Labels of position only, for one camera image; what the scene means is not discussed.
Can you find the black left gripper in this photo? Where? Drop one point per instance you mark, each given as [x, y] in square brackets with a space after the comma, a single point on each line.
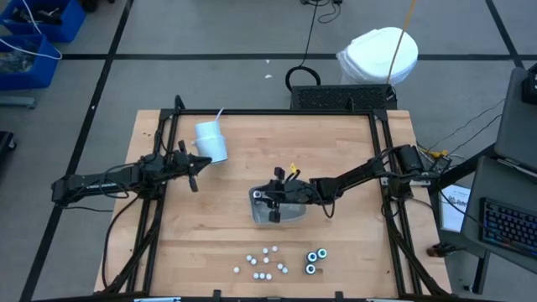
[178, 165]

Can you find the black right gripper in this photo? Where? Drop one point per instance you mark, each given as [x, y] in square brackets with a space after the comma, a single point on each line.
[293, 193]

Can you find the large purple-tipped dye bottle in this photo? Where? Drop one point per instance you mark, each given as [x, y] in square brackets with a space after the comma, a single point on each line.
[257, 194]

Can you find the large blue-tipped dye bottle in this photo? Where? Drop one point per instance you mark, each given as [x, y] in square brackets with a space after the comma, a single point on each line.
[311, 256]

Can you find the large green-tipped dye bottle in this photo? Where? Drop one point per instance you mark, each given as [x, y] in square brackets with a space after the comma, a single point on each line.
[321, 253]

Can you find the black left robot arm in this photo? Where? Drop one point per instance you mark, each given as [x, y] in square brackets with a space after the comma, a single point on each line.
[105, 180]

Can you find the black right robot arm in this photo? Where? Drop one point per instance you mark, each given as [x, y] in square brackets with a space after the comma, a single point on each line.
[352, 176]

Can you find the white cylindrical container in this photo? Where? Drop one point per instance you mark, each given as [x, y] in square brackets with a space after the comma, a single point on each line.
[210, 144]

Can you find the grey plastic bin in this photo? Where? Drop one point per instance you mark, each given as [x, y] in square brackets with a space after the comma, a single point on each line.
[258, 216]

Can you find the black mesh computer case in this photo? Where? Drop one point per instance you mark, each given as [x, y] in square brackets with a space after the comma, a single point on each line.
[335, 98]

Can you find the white-bagged trash bin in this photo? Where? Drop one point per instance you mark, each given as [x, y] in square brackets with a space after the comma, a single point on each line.
[373, 54]

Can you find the dark table clamp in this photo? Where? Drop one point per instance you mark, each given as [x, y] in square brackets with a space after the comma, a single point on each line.
[438, 250]

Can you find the blue storage bin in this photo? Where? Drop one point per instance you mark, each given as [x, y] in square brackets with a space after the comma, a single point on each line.
[67, 25]
[42, 73]

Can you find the white printed paper sheet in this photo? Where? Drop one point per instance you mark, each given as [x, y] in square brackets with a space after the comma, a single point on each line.
[453, 214]

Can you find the grey flat bar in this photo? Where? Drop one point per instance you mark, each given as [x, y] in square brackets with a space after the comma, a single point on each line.
[17, 102]

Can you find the black floor object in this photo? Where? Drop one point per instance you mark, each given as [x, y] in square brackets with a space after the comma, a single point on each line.
[5, 144]

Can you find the dark grey desk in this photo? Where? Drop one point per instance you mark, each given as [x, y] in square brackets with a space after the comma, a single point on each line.
[503, 180]

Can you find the black backlit keyboard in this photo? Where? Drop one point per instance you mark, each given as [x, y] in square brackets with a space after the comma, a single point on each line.
[507, 226]

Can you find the black aluminium table frame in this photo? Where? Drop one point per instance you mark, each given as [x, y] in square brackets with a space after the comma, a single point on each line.
[272, 112]

